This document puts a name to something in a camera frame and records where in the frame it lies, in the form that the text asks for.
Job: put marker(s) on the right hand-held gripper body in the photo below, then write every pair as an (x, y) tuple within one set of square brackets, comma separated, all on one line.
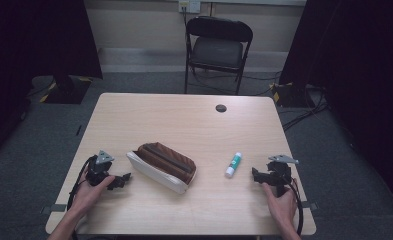
[(279, 170)]

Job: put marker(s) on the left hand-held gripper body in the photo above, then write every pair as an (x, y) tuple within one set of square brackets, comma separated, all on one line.
[(97, 168)]

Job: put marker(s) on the person's left hand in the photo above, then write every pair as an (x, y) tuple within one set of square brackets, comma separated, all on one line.
[(89, 196)]

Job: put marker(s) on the person's right hand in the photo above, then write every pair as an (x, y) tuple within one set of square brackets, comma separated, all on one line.
[(282, 206)]

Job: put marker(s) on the white and green glue stick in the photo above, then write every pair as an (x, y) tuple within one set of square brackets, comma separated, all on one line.
[(234, 164)]

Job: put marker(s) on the brown and white pencil case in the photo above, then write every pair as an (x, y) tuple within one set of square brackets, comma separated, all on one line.
[(164, 166)]

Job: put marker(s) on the black stand base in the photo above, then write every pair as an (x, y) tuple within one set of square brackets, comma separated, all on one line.
[(67, 90), (292, 95)]

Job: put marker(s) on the black folding chair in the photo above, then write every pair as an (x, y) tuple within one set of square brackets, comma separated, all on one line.
[(217, 50)]

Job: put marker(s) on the dark curtain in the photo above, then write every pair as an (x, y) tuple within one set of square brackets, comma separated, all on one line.
[(360, 66)]

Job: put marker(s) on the grey table bracket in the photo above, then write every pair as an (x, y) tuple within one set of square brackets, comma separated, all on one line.
[(52, 208), (310, 205)]

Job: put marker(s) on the white wall power outlet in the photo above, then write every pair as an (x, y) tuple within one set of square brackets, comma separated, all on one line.
[(189, 6)]

